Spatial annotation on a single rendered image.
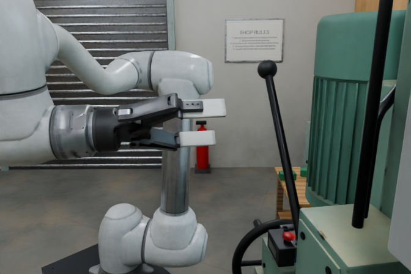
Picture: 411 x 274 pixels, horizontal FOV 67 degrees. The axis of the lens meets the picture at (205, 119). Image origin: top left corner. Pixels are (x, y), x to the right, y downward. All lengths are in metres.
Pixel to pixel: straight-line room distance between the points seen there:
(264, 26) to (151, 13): 1.21
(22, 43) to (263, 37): 3.16
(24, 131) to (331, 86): 0.46
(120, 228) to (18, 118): 0.72
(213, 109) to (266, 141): 3.28
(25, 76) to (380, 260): 0.48
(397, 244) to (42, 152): 0.47
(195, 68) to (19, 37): 0.57
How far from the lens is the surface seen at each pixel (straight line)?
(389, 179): 0.36
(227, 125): 3.64
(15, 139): 0.55
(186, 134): 0.61
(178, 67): 0.97
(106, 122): 0.52
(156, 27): 3.53
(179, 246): 1.14
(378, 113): 0.33
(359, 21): 0.47
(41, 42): 0.55
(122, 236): 1.18
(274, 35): 3.57
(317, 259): 0.33
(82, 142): 0.53
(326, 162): 0.52
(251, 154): 3.78
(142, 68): 1.00
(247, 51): 3.52
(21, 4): 0.53
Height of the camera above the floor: 1.47
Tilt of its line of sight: 14 degrees down
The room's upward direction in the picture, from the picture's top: 1 degrees counter-clockwise
